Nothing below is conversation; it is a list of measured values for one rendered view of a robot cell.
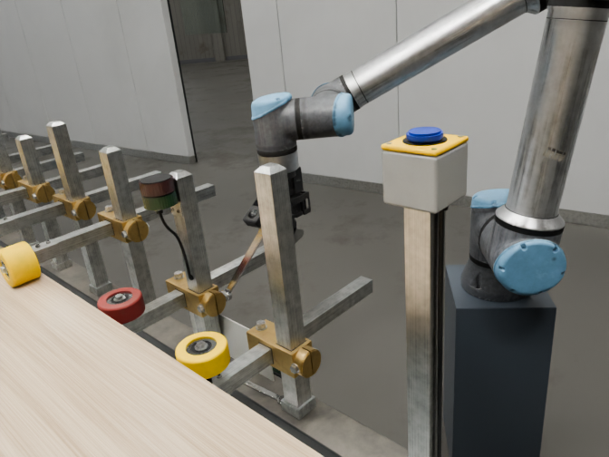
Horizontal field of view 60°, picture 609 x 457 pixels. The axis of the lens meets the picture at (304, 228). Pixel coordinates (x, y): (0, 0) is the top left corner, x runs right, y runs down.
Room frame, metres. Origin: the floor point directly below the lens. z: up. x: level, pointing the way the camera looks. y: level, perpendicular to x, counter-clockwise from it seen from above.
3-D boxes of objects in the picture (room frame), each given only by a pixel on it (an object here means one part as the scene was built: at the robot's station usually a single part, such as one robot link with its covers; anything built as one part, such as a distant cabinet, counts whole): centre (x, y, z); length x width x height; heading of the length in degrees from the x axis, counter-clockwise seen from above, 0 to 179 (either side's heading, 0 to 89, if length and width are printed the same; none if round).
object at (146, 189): (0.89, 0.25, 1.10); 0.06 x 0.06 x 0.02
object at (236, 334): (0.92, 0.18, 0.75); 0.26 x 0.01 x 0.10; 45
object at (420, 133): (0.57, -0.14, 1.22); 0.04 x 0.04 x 0.02
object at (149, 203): (0.89, 0.25, 1.08); 0.06 x 0.06 x 0.02
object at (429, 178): (0.57, -0.14, 1.18); 0.07 x 0.07 x 0.08; 45
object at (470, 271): (1.27, -0.52, 0.65); 0.19 x 0.19 x 0.10
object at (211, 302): (0.94, 0.24, 0.85); 0.14 x 0.06 x 0.05; 45
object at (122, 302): (0.85, 0.35, 0.85); 0.08 x 0.08 x 0.11
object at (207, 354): (0.67, 0.17, 0.85); 0.08 x 0.08 x 0.11
